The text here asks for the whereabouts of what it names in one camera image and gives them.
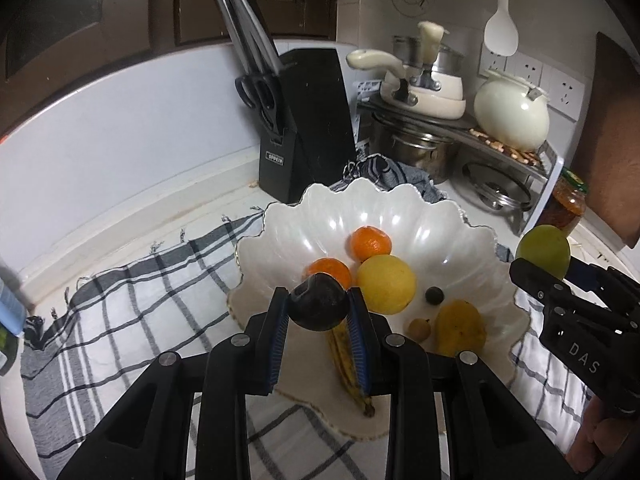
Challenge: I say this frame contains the white wall socket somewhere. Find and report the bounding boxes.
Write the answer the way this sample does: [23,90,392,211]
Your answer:
[542,65,586,121]
[505,51,545,83]
[480,42,508,73]

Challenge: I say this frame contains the yellow round fruit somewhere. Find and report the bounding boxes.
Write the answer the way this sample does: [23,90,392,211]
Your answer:
[356,255,417,315]

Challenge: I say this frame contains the blue pump bottle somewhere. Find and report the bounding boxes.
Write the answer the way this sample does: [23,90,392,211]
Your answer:
[0,280,27,336]

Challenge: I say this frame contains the person's right hand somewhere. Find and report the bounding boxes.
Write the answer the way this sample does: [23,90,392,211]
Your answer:
[565,397,626,476]

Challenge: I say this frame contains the glass jar with orange pickle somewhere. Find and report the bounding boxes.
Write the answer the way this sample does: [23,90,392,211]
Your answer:
[537,170,588,236]

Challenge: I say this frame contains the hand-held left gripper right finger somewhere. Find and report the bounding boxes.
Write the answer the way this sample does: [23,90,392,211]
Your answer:
[347,287,571,480]

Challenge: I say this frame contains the large stainless steel pot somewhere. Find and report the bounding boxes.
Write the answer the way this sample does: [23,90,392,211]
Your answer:
[370,112,461,185]

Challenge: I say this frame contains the green apple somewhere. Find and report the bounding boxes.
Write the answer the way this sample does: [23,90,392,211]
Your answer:
[516,225,571,279]

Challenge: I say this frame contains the black kitchen scissors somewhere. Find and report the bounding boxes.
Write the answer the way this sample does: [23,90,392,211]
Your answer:
[234,72,293,133]

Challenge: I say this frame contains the steel handled knife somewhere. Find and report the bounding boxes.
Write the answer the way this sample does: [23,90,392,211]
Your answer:
[215,0,266,78]
[242,0,283,75]
[227,0,278,76]

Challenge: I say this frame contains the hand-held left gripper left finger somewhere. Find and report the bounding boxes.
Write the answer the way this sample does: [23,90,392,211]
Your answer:
[57,287,291,480]

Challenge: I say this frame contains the overripe spotted banana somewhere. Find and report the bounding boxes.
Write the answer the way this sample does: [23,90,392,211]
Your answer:
[325,325,377,418]

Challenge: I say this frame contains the black knife block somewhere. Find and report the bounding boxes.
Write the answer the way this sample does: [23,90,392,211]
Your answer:
[258,49,358,202]

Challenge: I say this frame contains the brown wooden cutting board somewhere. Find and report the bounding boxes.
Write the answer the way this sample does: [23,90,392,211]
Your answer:
[570,31,640,251]

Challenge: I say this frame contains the small orange mandarin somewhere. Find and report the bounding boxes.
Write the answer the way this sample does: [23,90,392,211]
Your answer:
[348,226,392,262]

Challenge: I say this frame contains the grey checkered cloth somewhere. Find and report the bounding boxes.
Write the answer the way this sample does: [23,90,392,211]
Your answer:
[20,210,596,480]

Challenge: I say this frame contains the metal shelf rack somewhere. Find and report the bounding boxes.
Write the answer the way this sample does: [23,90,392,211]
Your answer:
[357,95,566,236]

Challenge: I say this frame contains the green dish soap bottle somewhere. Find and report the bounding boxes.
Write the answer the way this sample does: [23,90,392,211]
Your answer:
[0,332,23,376]

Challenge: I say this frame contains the dark patterned cloth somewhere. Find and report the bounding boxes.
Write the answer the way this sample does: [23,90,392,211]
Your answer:
[342,154,441,203]

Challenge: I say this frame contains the brown wooden window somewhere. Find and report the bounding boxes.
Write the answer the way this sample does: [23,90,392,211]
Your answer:
[0,0,341,81]

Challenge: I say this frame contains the cream saucepan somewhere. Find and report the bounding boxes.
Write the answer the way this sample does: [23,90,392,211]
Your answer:
[380,21,463,106]
[346,49,468,121]

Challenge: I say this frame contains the white rice paddle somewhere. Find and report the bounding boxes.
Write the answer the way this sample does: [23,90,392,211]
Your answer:
[483,0,519,57]

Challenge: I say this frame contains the scattered peanuts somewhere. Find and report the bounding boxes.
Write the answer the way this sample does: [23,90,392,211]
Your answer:
[470,129,543,166]

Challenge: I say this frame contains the steel pot lid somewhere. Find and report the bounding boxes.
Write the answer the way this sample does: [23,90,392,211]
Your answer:
[461,160,533,211]

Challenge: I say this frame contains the yellow mango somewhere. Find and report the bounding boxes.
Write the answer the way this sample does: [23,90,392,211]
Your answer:
[432,300,487,358]

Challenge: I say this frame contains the white kettle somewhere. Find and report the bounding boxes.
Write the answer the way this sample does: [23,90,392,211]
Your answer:
[473,70,551,153]

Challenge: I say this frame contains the dark purple plum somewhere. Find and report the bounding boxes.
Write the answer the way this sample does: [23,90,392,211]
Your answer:
[290,272,349,332]

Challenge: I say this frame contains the large orange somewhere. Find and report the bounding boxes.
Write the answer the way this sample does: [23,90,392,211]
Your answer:
[302,257,353,291]

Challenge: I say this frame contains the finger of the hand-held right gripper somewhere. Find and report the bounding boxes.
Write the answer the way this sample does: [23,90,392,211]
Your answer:
[567,257,640,311]
[509,257,576,311]

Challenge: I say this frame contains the small stainless steel pot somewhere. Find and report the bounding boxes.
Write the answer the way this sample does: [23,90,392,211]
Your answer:
[392,35,466,78]

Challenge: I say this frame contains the white scalloped bowl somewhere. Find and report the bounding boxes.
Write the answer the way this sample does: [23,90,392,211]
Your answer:
[227,177,531,443]

